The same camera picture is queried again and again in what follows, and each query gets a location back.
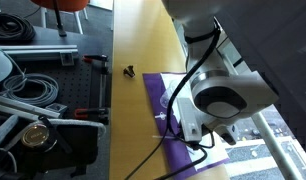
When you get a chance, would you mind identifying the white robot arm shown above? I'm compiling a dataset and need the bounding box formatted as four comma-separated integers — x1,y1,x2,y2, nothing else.
162,0,306,143

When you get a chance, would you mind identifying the clear plastic cup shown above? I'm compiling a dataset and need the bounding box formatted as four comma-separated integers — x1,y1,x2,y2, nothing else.
160,80,187,108

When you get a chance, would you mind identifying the white paper sheet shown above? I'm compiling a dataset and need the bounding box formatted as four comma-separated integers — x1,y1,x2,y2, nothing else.
153,73,229,172

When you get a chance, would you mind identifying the orange black clamp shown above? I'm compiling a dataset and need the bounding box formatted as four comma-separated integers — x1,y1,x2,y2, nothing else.
82,55,109,75
74,107,109,125

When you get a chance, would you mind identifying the black perforated board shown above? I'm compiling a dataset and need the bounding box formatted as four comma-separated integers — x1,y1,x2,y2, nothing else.
0,25,113,168

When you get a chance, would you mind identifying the purple folder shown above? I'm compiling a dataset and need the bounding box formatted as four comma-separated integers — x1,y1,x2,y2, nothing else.
142,72,231,180

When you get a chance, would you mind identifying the orange chair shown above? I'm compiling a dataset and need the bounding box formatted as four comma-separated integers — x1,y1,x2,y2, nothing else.
30,0,89,34

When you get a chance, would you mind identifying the brass round knob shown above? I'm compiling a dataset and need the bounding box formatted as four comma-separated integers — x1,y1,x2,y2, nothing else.
21,124,49,148

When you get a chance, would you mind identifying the metal window railing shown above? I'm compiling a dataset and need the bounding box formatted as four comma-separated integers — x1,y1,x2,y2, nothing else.
252,113,301,180

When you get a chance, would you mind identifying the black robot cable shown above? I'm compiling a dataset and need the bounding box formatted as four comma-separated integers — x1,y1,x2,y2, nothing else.
123,19,224,180

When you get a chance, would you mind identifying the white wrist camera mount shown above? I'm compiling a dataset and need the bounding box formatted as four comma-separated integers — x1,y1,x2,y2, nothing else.
177,98,202,143

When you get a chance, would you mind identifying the aluminium profile rail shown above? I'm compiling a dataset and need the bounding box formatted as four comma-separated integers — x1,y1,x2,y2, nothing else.
0,45,79,66
0,96,61,120

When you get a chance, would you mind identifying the grey coiled cable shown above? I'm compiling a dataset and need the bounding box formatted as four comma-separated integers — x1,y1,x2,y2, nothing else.
2,73,60,108

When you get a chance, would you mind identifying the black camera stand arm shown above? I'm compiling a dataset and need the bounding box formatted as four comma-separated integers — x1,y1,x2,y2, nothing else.
52,0,67,37

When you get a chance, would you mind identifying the black coiled cable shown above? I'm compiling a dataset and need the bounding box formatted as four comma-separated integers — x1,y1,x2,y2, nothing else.
0,12,37,43

